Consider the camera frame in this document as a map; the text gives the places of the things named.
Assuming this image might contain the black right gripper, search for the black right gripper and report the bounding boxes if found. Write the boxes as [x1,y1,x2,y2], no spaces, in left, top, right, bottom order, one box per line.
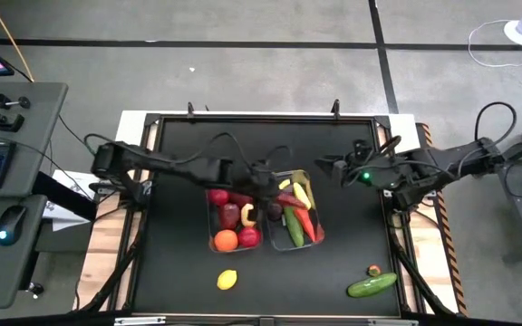
[314,154,397,192]

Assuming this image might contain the dark red fruit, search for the dark red fruit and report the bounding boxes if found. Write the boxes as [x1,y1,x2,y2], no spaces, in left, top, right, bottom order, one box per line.
[228,192,254,210]

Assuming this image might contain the pale orange peach slice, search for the pale orange peach slice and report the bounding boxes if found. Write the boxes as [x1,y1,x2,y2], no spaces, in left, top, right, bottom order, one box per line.
[240,203,258,228]

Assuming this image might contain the dark purple eggplant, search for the dark purple eggplant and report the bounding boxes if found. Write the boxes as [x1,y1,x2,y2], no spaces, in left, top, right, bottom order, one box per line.
[266,201,285,222]

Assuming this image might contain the red chili pepper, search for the red chili pepper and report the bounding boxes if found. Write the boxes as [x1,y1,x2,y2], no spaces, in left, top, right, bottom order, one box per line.
[275,191,308,210]

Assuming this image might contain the dark red tall apple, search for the dark red tall apple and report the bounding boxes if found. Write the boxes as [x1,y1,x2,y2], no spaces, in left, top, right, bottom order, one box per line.
[217,203,242,230]

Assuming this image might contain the round red apple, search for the round red apple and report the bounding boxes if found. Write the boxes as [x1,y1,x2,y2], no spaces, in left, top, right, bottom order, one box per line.
[237,225,263,249]

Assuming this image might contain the small green cucumber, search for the small green cucumber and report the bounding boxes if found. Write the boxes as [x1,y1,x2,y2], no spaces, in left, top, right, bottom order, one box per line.
[283,206,305,248]

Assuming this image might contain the orange carrot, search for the orange carrot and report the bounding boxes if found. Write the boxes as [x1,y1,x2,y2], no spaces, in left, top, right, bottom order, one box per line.
[293,207,318,244]

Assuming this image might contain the orange fruit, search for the orange fruit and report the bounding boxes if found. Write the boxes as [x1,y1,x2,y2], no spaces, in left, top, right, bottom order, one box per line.
[213,229,240,253]

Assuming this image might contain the yellow lemon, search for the yellow lemon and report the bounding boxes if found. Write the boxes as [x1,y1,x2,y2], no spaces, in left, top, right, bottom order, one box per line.
[216,269,239,292]

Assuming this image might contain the large green cucumber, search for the large green cucumber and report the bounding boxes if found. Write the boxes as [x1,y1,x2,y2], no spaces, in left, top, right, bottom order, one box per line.
[346,272,399,299]

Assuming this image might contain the clear plastic basket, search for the clear plastic basket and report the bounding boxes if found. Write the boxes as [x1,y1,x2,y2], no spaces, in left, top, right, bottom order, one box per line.
[205,187,265,254]
[264,168,327,253]

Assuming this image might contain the white base board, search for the white base board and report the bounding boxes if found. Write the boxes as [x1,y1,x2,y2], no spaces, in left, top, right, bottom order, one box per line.
[114,110,421,144]

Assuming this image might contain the wooden bench top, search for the wooden bench top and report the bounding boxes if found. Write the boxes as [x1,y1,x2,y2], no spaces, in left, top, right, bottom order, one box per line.
[73,121,469,318]

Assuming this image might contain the white paper sheets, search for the white paper sheets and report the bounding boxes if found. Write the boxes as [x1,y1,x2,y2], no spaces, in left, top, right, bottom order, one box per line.
[42,168,93,233]

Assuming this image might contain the black computer mouse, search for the black computer mouse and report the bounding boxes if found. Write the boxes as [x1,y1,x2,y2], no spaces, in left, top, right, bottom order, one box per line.
[0,204,28,247]

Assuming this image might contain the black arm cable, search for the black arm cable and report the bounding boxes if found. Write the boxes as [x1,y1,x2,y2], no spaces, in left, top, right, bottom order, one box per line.
[473,101,518,155]

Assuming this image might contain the white floor cable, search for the white floor cable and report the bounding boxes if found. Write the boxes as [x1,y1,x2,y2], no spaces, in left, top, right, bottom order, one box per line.
[467,19,522,70]

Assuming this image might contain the yellow floor cable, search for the yellow floor cable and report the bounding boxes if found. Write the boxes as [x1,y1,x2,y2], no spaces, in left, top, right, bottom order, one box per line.
[0,0,36,84]

